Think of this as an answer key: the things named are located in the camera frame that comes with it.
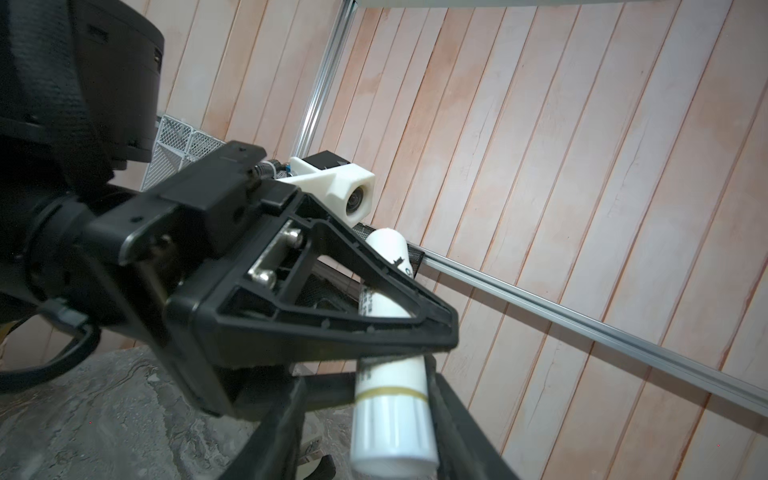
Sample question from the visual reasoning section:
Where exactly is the white wire mesh shelf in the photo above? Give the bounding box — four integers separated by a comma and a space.
140, 115, 224, 191

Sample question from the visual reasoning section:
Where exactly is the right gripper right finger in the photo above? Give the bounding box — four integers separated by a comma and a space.
425, 355, 519, 480

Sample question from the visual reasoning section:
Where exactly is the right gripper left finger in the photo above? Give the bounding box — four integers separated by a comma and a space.
221, 374, 355, 479

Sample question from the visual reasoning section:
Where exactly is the aluminium frame rail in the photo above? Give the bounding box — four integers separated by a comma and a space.
317, 1, 767, 444

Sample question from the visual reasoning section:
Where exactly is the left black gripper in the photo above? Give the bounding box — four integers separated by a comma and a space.
81, 142, 459, 416

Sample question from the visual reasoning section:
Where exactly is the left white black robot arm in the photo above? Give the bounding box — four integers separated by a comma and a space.
1, 1, 458, 418

